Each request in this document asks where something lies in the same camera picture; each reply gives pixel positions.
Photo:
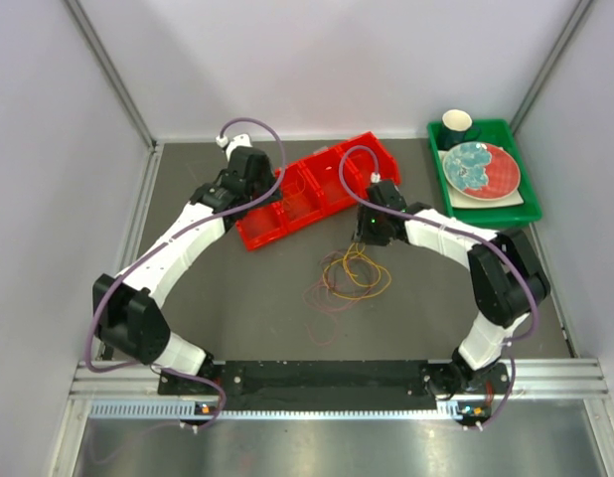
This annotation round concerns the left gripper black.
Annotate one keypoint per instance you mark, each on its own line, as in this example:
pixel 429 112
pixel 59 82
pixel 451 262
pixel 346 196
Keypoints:
pixel 267 177

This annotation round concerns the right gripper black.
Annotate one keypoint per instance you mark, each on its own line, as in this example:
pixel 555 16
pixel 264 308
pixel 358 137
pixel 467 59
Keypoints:
pixel 363 234

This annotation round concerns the red four-compartment bin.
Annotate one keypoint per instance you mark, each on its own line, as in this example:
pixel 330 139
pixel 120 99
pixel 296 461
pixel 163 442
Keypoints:
pixel 314 188

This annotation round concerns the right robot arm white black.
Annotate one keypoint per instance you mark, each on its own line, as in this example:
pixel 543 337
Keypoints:
pixel 507 278

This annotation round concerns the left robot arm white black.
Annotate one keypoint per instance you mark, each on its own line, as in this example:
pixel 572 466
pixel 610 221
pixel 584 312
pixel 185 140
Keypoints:
pixel 127 307

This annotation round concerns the white square plate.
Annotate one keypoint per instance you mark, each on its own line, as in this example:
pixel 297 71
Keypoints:
pixel 459 200

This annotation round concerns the red blue patterned plate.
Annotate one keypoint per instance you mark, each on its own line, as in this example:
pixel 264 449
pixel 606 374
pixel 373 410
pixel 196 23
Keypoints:
pixel 481 170

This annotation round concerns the dark green white cup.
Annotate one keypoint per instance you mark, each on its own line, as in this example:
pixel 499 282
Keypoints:
pixel 457 126

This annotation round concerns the green plastic tray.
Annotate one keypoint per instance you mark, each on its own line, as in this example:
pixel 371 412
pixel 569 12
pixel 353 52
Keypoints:
pixel 517 208

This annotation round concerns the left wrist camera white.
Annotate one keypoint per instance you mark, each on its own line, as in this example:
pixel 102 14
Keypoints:
pixel 228 145

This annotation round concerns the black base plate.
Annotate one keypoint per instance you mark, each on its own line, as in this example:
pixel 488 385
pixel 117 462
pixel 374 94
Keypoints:
pixel 352 385

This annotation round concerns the aluminium frame rail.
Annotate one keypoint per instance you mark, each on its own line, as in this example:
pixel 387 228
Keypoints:
pixel 534 379

